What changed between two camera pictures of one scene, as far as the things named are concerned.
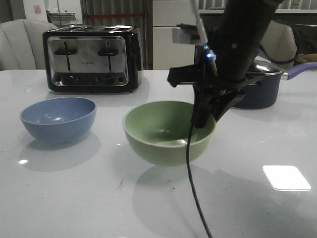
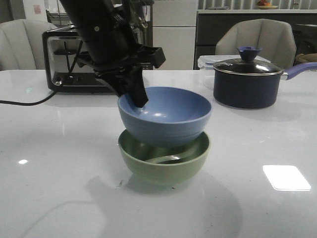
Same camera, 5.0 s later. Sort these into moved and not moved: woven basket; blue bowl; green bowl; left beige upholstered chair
Moved: green bowl; blue bowl
Not moved: left beige upholstered chair; woven basket
